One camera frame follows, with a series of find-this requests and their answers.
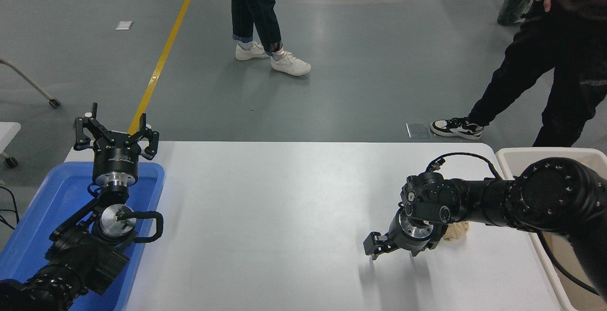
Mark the person in black-white shoes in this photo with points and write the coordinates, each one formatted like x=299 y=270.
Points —
x=559 y=64

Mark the large pale bin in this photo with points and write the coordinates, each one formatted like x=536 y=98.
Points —
x=517 y=159

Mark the grey chair leg with caster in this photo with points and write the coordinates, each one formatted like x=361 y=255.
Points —
x=28 y=81

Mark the silver floor plate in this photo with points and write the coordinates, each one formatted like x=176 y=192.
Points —
x=417 y=130

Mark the person in white shoes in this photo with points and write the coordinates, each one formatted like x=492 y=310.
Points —
x=253 y=7

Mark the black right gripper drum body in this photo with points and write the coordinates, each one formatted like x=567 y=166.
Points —
x=403 y=241

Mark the blue plastic tray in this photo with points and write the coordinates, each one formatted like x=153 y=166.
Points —
x=52 y=197

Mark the white furniture with caster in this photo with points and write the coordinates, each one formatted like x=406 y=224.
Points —
x=7 y=133

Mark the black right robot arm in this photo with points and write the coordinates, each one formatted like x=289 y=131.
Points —
x=545 y=192

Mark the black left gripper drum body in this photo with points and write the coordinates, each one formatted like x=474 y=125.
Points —
x=115 y=157

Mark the tan paper ball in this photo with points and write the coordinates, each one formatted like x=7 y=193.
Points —
x=457 y=230

